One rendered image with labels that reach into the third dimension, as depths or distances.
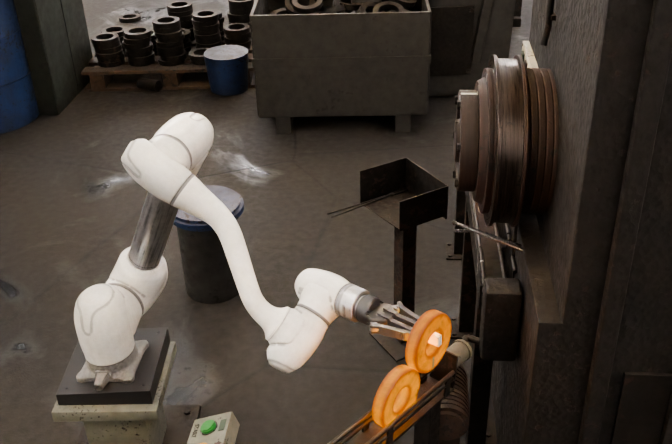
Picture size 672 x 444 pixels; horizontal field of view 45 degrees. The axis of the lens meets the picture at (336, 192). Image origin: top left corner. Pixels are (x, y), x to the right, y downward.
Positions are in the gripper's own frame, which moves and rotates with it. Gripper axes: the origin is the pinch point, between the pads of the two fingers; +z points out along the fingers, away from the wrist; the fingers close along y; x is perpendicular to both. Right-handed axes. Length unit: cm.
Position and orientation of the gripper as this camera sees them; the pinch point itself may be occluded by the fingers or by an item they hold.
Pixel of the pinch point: (428, 335)
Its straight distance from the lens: 200.1
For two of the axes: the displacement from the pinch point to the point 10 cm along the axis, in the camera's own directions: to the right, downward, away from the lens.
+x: -0.6, -8.8, -4.7
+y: -6.4, 3.9, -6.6
